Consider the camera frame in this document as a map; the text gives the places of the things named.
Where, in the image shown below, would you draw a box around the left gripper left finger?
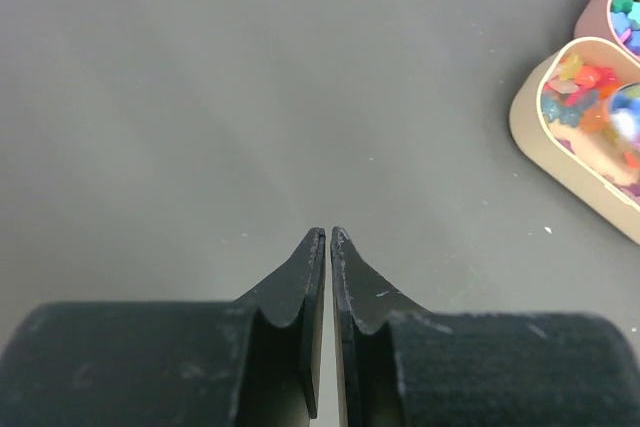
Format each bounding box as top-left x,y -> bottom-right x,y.
1,228 -> 326,426

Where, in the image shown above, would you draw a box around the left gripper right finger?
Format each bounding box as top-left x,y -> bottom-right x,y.
330,227 -> 639,426

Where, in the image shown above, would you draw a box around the orange tray translucent star candies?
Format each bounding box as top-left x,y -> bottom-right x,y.
509,37 -> 639,242

